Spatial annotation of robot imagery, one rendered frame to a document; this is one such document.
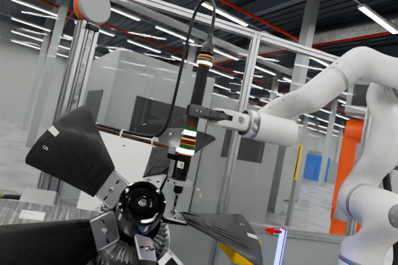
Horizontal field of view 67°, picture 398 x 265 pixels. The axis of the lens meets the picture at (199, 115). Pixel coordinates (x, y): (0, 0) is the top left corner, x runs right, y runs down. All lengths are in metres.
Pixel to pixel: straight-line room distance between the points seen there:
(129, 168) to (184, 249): 0.68
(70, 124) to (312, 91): 0.71
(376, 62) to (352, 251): 0.57
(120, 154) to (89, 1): 0.67
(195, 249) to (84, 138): 1.00
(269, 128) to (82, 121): 0.54
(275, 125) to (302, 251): 1.20
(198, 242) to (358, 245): 0.88
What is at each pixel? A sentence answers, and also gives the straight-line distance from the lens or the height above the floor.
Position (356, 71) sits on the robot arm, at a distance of 1.03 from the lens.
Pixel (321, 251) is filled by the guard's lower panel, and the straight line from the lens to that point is 2.06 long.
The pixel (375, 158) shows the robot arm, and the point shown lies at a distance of 1.08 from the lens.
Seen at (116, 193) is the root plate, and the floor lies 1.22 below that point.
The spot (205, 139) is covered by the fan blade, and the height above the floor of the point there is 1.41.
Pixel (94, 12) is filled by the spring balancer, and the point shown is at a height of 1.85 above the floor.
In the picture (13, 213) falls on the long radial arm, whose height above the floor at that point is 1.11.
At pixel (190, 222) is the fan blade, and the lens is 0.85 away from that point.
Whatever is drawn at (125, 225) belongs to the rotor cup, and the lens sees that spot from 0.80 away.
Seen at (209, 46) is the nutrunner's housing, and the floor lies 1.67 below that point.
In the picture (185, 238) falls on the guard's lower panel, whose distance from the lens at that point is 1.68.
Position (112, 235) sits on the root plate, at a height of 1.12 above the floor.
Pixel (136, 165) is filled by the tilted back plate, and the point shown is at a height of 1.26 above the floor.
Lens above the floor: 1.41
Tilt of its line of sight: 4 degrees up
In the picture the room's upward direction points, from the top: 12 degrees clockwise
